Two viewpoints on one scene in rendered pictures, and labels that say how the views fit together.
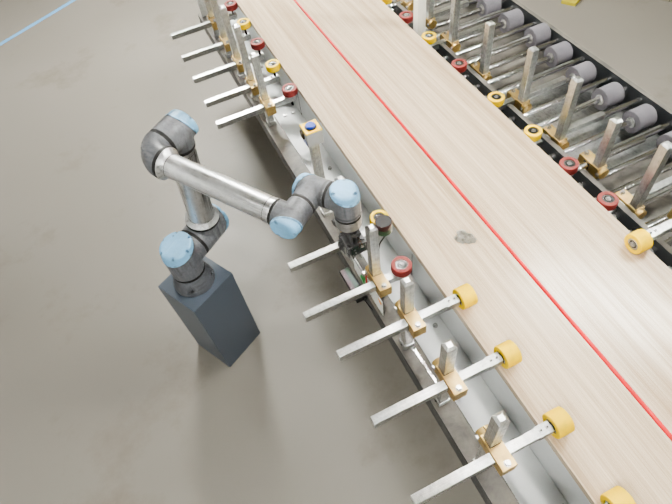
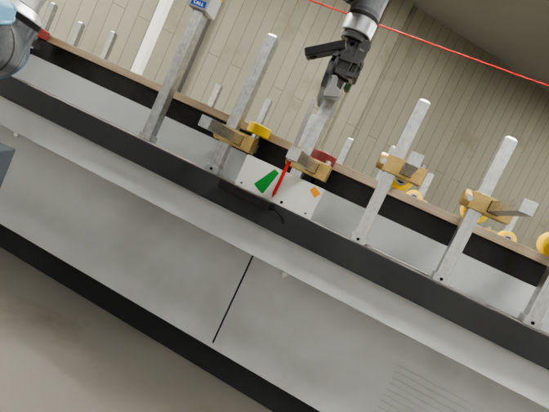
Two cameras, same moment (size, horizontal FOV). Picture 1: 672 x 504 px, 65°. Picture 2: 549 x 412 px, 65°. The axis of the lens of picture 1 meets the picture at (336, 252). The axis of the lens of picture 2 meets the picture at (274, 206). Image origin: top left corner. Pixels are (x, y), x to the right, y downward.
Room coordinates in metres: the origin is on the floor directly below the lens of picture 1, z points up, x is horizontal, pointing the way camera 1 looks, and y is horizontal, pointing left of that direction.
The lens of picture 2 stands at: (0.52, 1.02, 0.80)
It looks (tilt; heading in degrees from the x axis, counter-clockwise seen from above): 5 degrees down; 299
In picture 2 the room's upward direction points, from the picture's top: 25 degrees clockwise
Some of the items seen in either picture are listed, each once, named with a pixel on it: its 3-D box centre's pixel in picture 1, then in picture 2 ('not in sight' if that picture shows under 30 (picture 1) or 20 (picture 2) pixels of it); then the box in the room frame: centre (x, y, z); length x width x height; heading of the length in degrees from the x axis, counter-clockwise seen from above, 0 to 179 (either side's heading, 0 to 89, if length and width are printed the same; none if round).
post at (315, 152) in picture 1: (320, 179); (172, 77); (1.63, 0.01, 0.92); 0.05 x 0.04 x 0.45; 17
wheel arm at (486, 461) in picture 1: (488, 460); not in sight; (0.37, -0.33, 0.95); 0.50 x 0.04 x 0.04; 107
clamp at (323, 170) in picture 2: (378, 279); (308, 165); (1.12, -0.14, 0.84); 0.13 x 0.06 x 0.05; 17
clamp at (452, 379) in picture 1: (449, 377); (486, 206); (0.64, -0.29, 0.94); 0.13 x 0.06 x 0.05; 17
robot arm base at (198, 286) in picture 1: (191, 273); not in sight; (1.45, 0.67, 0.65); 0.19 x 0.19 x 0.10
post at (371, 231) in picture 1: (374, 265); (310, 142); (1.14, -0.14, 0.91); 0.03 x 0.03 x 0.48; 17
